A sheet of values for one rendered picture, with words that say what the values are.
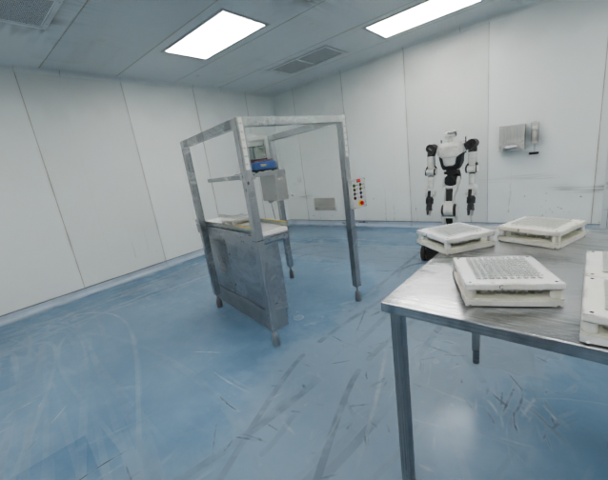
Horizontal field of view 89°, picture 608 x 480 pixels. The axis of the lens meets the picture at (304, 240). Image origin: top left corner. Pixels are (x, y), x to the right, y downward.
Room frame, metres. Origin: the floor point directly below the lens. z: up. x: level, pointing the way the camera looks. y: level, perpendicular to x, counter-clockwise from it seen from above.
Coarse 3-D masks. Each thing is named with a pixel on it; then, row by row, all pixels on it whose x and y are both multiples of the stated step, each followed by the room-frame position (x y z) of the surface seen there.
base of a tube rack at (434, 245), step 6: (420, 240) 1.49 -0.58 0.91; (426, 240) 1.47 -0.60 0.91; (480, 240) 1.35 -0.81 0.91; (426, 246) 1.44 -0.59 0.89; (432, 246) 1.39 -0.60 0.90; (438, 246) 1.36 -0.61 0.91; (456, 246) 1.32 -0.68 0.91; (462, 246) 1.31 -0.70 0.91; (468, 246) 1.30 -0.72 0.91; (474, 246) 1.31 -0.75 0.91; (480, 246) 1.31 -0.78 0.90; (486, 246) 1.32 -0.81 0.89; (444, 252) 1.30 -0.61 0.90; (450, 252) 1.29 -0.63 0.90; (456, 252) 1.29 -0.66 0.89
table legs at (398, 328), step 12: (396, 324) 0.92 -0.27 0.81; (396, 336) 0.93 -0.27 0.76; (396, 348) 0.93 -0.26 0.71; (396, 360) 0.93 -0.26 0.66; (408, 360) 0.94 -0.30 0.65; (396, 372) 0.93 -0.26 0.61; (408, 372) 0.93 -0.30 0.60; (396, 384) 0.93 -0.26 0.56; (408, 384) 0.93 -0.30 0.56; (396, 396) 0.94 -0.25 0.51; (408, 396) 0.93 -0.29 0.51; (396, 408) 0.94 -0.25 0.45; (408, 408) 0.92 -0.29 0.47; (408, 420) 0.92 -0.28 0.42; (408, 432) 0.91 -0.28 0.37; (408, 444) 0.91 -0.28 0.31; (408, 456) 0.92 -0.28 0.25; (408, 468) 0.92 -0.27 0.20
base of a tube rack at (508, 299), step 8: (456, 272) 1.03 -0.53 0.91; (456, 280) 0.98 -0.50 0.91; (464, 288) 0.90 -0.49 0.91; (464, 296) 0.85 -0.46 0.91; (480, 296) 0.83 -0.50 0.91; (488, 296) 0.83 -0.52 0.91; (496, 296) 0.82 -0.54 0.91; (504, 296) 0.81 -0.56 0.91; (512, 296) 0.81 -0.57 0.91; (520, 296) 0.80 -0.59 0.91; (528, 296) 0.80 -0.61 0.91; (536, 296) 0.79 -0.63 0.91; (544, 296) 0.78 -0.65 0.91; (472, 304) 0.83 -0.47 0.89; (480, 304) 0.82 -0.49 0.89; (488, 304) 0.81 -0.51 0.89; (496, 304) 0.81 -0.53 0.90; (504, 304) 0.80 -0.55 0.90; (512, 304) 0.80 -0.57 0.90; (520, 304) 0.79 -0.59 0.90; (528, 304) 0.78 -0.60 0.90; (536, 304) 0.78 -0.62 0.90; (544, 304) 0.77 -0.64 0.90; (552, 304) 0.76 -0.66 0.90; (560, 304) 0.76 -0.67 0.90
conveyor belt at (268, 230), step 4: (208, 220) 3.35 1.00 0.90; (212, 220) 3.31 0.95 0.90; (216, 220) 3.26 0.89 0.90; (220, 220) 3.22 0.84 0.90; (264, 224) 2.63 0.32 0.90; (268, 224) 2.61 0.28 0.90; (272, 224) 2.58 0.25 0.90; (224, 228) 2.76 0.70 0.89; (264, 228) 2.46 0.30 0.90; (268, 228) 2.43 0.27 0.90; (272, 228) 2.41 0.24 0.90; (276, 228) 2.39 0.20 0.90; (280, 228) 2.38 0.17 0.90; (284, 228) 2.39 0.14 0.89; (264, 232) 2.29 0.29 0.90; (268, 232) 2.30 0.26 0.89; (272, 232) 2.32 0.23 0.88; (276, 232) 2.34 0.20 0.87; (280, 232) 2.37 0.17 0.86; (264, 236) 2.28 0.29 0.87; (268, 236) 2.30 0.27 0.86
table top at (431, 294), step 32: (448, 256) 1.27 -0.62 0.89; (480, 256) 1.22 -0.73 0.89; (544, 256) 1.13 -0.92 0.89; (576, 256) 1.09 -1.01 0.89; (416, 288) 1.01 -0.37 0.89; (448, 288) 0.97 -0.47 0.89; (576, 288) 0.85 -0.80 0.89; (448, 320) 0.79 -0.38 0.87; (480, 320) 0.75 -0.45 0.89; (512, 320) 0.73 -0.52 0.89; (544, 320) 0.71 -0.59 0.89; (576, 320) 0.69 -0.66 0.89; (576, 352) 0.60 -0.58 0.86
